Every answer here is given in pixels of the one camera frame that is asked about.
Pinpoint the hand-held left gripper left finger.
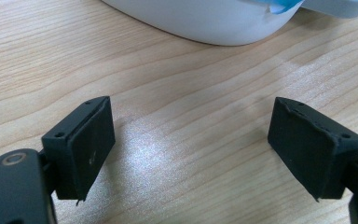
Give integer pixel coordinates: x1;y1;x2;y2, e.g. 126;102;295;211
41;95;117;206

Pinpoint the white rice cooker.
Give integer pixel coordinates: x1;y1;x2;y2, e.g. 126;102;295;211
101;0;358;47

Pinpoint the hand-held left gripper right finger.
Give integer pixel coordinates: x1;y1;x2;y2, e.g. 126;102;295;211
267;96;358;203

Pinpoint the blue tape piece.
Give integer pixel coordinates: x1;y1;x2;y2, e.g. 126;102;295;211
259;0;303;15

